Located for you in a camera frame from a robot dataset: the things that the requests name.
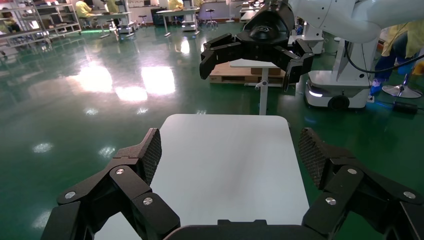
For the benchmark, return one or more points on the black power adapter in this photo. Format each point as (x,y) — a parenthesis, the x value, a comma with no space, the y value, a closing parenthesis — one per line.
(405,107)

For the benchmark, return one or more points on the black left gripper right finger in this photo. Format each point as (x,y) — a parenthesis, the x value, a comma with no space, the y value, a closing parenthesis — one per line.
(344,185)

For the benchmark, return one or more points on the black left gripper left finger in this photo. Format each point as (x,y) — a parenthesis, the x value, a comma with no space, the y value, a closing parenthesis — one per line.
(126,179)

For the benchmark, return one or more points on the metal shelf rack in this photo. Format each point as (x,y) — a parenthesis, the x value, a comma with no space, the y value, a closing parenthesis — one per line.
(66,29)

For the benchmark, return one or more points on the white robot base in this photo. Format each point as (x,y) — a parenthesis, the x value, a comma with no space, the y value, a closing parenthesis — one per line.
(341,87)

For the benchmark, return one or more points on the white pedestal side table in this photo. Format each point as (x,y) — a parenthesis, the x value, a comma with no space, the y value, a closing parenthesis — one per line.
(264,99)

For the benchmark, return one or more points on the seated person yellow shirt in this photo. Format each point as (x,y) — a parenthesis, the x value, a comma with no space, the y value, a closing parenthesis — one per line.
(82,9)
(10,23)
(175,4)

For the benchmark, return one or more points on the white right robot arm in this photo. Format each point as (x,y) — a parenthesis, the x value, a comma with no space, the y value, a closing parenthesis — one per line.
(331,16)

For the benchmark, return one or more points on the white work table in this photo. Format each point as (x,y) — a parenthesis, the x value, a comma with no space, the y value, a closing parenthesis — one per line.
(175,11)
(109,15)

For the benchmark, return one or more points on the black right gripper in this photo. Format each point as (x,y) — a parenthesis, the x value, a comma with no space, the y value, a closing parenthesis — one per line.
(265,36)

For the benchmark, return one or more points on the person in blue jeans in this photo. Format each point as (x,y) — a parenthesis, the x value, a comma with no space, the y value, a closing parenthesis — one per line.
(410,36)

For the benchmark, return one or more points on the chrome stool base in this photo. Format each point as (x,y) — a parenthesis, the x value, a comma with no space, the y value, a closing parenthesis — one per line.
(402,91)

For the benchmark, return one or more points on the light wooden pallet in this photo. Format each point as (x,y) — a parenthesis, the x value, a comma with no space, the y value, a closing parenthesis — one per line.
(225,73)

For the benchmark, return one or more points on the black round stool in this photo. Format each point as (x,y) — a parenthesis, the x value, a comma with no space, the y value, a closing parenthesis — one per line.
(142,16)
(210,10)

